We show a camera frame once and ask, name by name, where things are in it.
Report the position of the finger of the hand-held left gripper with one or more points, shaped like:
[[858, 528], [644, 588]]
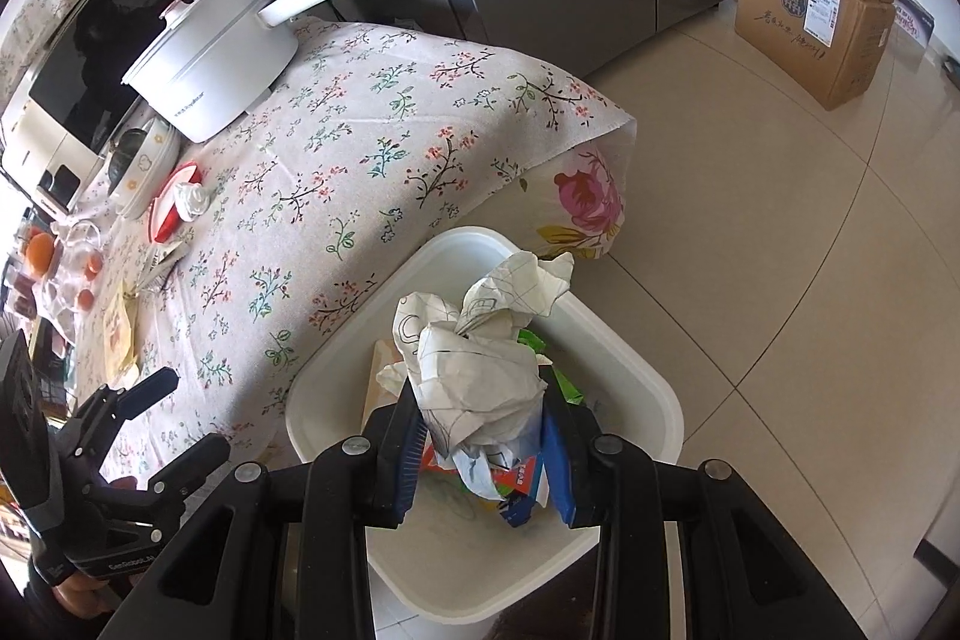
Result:
[[195, 460], [150, 389]]

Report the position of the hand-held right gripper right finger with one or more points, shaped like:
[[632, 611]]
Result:
[[562, 467]]

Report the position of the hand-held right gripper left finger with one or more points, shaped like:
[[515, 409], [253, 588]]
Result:
[[409, 460]]

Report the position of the green wrapper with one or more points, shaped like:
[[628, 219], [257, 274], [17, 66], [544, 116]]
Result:
[[559, 377]]

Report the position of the white plastic bin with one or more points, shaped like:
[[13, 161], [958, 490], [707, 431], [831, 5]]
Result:
[[622, 385]]

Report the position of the white printed paper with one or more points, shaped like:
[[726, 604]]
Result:
[[480, 370]]

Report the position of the person's left hand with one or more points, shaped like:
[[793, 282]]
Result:
[[79, 599]]

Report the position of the beige snack packet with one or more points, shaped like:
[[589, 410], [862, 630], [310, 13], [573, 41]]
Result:
[[120, 329]]

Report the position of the small orange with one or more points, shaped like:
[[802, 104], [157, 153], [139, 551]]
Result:
[[93, 267], [85, 299]]

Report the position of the glass teapot with wooden lid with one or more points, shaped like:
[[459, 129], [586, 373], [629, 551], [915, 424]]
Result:
[[71, 242]]

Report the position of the red rimmed plate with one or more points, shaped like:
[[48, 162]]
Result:
[[161, 216]]

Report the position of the large orange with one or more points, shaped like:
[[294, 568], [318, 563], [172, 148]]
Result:
[[41, 254]]

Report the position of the crumpled white tissue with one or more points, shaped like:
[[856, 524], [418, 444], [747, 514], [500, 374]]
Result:
[[193, 199]]

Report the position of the beige bowl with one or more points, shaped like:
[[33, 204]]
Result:
[[157, 153]]

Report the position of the white air fryer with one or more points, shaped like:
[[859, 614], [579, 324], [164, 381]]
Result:
[[37, 175]]

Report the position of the rose print cloth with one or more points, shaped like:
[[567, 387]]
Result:
[[592, 197]]

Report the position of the white electric pot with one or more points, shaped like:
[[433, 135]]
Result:
[[210, 70]]

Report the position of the black microwave oven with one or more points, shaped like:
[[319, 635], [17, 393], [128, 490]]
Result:
[[97, 55]]

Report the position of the blue and white printed box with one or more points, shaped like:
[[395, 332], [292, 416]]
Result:
[[915, 18]]

